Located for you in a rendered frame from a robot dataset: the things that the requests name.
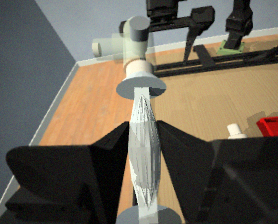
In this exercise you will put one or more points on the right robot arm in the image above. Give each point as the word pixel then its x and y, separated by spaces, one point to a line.
pixel 240 19

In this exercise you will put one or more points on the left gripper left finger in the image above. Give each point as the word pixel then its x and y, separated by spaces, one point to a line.
pixel 101 167

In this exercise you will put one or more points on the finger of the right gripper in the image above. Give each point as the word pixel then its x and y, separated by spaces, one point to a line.
pixel 192 34

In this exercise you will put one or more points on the red tray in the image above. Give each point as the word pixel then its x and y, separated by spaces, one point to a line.
pixel 268 130

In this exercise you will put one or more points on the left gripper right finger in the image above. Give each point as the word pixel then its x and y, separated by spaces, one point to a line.
pixel 194 166

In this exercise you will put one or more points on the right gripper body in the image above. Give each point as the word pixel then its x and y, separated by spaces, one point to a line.
pixel 198 16

